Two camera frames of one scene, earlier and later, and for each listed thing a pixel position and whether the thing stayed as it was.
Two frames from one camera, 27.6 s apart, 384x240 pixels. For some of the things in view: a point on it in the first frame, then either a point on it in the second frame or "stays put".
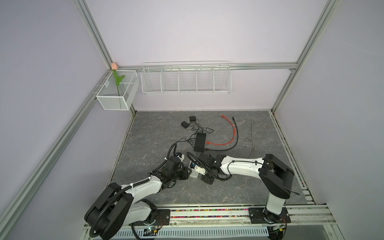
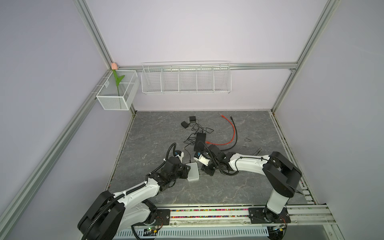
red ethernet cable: x=226 y=143 stays put
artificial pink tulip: x=114 y=67 stays put
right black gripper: x=207 y=180 → x=205 y=169
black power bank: x=200 y=142 stays put
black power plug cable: x=205 y=130 stays put
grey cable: x=253 y=147 → x=258 y=151
